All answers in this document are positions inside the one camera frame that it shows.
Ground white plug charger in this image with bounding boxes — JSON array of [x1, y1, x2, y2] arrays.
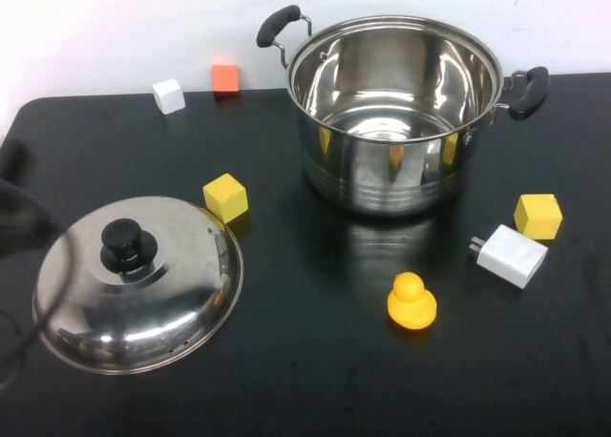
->
[[470, 223, 550, 291]]

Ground yellow cube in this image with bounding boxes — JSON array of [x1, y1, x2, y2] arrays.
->
[[513, 193, 564, 240], [202, 172, 249, 224]]

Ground yellow rubber duck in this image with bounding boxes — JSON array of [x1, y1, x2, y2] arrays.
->
[[386, 271, 438, 333]]

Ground stainless steel pot black handles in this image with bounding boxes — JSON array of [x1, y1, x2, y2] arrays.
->
[[256, 4, 551, 218]]

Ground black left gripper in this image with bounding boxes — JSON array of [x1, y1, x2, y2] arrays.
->
[[0, 177, 64, 258]]

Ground white cube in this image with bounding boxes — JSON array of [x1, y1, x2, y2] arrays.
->
[[152, 78, 187, 116]]

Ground steel lid with black knob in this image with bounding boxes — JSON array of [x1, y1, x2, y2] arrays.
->
[[32, 196, 244, 376]]

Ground thin black cable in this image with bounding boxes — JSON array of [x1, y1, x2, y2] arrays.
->
[[0, 229, 80, 390]]

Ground orange cube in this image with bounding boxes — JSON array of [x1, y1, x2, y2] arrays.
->
[[211, 64, 241, 100]]

